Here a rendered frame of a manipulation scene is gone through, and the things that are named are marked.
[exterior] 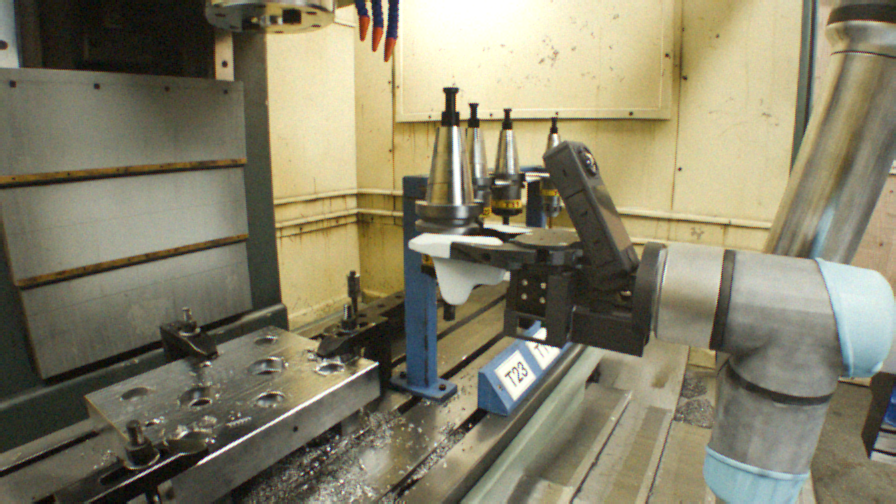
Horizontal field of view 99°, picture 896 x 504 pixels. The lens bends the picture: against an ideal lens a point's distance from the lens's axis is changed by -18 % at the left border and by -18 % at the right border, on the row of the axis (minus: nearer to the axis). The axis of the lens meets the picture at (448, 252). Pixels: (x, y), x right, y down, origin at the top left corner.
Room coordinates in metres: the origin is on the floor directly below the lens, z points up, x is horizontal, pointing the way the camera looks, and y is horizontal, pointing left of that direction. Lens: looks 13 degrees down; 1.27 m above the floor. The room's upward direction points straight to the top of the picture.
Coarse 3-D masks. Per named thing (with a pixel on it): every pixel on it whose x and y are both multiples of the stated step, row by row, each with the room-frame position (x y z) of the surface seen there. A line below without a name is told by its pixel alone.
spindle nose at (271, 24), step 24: (216, 0) 0.49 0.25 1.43; (240, 0) 0.48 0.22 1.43; (264, 0) 0.49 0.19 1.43; (288, 0) 0.50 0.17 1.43; (312, 0) 0.52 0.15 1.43; (336, 0) 0.57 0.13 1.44; (216, 24) 0.56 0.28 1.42; (240, 24) 0.57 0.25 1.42; (264, 24) 0.58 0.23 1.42; (312, 24) 0.59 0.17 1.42
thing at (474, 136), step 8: (472, 128) 0.65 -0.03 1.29; (480, 128) 0.65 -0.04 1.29; (472, 136) 0.65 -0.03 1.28; (480, 136) 0.65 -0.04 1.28; (472, 144) 0.64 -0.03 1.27; (480, 144) 0.65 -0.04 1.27; (472, 152) 0.64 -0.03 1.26; (480, 152) 0.65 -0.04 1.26; (472, 160) 0.64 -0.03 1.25; (480, 160) 0.64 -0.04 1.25; (472, 168) 0.64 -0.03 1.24; (480, 168) 0.64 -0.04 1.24; (472, 176) 0.64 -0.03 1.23; (480, 176) 0.64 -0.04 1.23; (488, 176) 0.65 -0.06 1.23
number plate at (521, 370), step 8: (512, 360) 0.63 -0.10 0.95; (520, 360) 0.65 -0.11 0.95; (504, 368) 0.61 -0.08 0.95; (512, 368) 0.62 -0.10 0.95; (520, 368) 0.63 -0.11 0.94; (528, 368) 0.64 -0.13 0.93; (504, 376) 0.60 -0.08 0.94; (512, 376) 0.61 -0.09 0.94; (520, 376) 0.62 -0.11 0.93; (528, 376) 0.63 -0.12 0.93; (504, 384) 0.59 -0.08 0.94; (512, 384) 0.60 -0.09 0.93; (520, 384) 0.61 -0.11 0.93; (528, 384) 0.62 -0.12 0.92; (512, 392) 0.58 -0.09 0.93; (520, 392) 0.59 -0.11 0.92
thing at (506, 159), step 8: (504, 136) 0.74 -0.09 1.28; (512, 136) 0.74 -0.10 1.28; (504, 144) 0.74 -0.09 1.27; (512, 144) 0.74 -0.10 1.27; (496, 152) 0.75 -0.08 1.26; (504, 152) 0.74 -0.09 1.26; (512, 152) 0.74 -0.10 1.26; (496, 160) 0.74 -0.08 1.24; (504, 160) 0.73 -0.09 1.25; (512, 160) 0.73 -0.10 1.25; (496, 168) 0.74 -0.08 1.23; (504, 168) 0.73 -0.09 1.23; (512, 168) 0.73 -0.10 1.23
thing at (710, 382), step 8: (688, 376) 1.12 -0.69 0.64; (696, 376) 1.11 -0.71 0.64; (704, 376) 1.10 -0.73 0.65; (712, 376) 1.09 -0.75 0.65; (704, 384) 1.05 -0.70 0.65; (712, 384) 1.05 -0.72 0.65; (712, 392) 1.00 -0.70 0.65; (680, 400) 0.99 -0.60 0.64; (688, 400) 0.99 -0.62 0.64; (712, 400) 0.97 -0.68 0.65; (680, 408) 0.94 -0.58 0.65
